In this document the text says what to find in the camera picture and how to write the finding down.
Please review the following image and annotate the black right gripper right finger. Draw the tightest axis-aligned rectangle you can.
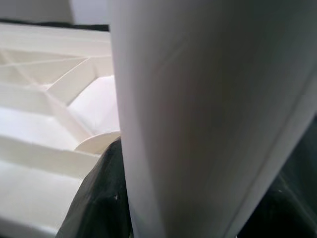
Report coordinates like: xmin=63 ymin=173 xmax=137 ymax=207
xmin=236 ymin=171 xmax=317 ymax=238

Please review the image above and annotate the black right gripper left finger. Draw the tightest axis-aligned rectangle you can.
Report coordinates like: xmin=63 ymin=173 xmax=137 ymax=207
xmin=56 ymin=138 xmax=133 ymax=238

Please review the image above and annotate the white plastic table top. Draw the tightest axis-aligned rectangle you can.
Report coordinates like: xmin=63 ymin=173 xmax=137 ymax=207
xmin=0 ymin=22 xmax=122 ymax=238

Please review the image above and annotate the white plastic table leg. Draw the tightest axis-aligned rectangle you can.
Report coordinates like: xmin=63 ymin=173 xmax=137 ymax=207
xmin=108 ymin=0 xmax=317 ymax=238

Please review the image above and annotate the black cloth table cover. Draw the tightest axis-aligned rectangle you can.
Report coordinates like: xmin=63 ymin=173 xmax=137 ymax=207
xmin=0 ymin=17 xmax=317 ymax=179

